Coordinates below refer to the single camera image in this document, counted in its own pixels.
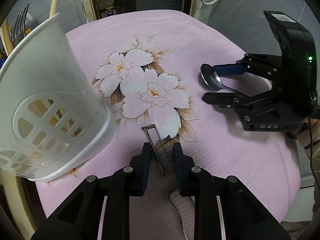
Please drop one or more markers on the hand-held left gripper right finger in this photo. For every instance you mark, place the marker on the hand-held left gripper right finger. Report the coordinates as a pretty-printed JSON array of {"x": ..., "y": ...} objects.
[{"x": 180, "y": 172}]

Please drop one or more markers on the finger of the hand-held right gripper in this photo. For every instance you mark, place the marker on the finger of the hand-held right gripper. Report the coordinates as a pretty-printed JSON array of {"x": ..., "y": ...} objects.
[
  {"x": 230, "y": 70},
  {"x": 225, "y": 100}
]

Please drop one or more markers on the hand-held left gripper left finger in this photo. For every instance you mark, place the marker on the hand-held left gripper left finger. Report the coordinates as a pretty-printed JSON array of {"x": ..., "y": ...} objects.
[{"x": 145, "y": 170}]

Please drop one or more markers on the metal spoon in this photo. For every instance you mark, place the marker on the metal spoon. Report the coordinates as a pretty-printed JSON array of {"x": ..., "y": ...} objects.
[{"x": 211, "y": 77}]

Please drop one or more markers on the white plastic utensil holder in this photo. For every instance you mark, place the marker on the white plastic utensil holder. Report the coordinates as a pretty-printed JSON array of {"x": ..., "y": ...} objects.
[{"x": 50, "y": 67}]

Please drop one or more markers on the metal fork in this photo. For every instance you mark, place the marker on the metal fork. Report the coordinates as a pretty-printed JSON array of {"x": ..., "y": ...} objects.
[{"x": 17, "y": 33}]

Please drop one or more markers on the person's right forearm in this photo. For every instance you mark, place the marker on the person's right forearm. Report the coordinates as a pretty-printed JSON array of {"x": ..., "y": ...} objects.
[{"x": 306, "y": 135}]

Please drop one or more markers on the pink floral cloth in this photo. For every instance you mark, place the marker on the pink floral cloth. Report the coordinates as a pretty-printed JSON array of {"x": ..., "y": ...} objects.
[{"x": 225, "y": 142}]

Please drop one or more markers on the cream door frame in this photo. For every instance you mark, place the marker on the cream door frame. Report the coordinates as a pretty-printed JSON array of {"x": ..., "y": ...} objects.
[{"x": 86, "y": 0}]

